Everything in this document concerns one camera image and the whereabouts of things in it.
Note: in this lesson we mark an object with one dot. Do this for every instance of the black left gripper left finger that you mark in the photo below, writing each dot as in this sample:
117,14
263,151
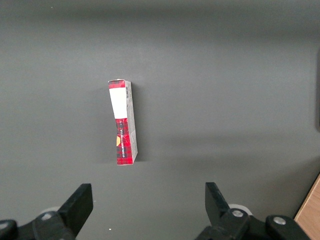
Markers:
72,212

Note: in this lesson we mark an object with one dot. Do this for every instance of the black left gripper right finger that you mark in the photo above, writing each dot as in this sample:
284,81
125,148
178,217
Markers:
220,215

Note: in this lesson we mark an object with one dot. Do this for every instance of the red tartan cardboard box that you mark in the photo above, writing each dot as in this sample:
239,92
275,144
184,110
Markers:
125,140

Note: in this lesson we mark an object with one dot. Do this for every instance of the wooden two-drawer cabinet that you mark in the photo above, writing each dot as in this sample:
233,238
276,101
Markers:
311,215

